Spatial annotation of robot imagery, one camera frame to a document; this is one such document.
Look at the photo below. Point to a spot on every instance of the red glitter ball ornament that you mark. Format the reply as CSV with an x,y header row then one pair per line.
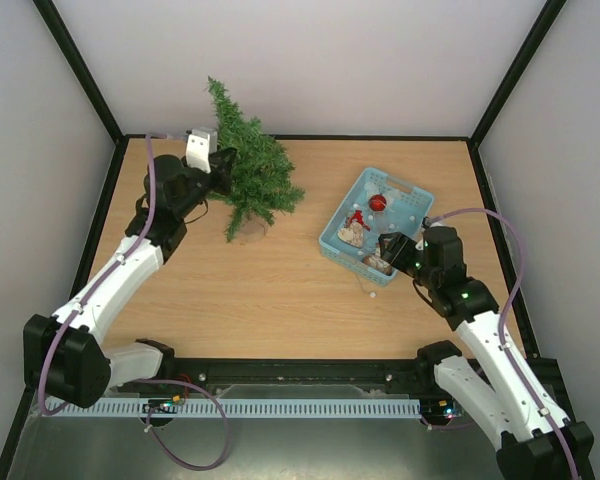
x,y
377,203

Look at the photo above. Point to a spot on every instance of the black frame post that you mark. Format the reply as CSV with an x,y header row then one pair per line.
x,y
525,54
69,49

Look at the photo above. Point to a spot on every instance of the round wooden tree base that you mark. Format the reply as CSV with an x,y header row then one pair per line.
x,y
252,230

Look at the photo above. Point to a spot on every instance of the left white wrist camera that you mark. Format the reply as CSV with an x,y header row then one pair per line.
x,y
201,143

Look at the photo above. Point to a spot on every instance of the black frame post left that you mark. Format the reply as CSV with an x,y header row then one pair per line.
x,y
69,49

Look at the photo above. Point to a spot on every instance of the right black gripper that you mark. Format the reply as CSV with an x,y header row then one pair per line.
x,y
395,248

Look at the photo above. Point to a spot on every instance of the black frame post right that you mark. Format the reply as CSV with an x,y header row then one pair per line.
x,y
525,54

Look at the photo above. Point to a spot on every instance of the small green christmas tree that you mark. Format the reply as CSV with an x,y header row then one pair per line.
x,y
261,175

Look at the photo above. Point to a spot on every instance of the light blue slotted cable duct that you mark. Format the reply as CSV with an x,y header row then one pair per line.
x,y
251,408

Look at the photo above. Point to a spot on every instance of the wooden heart ornament red bow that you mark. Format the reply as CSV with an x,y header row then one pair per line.
x,y
353,230

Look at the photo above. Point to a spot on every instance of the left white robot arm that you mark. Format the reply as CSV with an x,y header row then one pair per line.
x,y
63,354

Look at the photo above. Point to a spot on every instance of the gingerbread man ornament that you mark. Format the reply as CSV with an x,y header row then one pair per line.
x,y
374,261

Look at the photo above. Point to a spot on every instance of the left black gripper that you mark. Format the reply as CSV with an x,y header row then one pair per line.
x,y
221,161

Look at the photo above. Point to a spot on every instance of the light blue plastic basket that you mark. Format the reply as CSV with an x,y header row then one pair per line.
x,y
407,206

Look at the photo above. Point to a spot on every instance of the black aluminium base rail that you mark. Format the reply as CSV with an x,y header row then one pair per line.
x,y
404,376

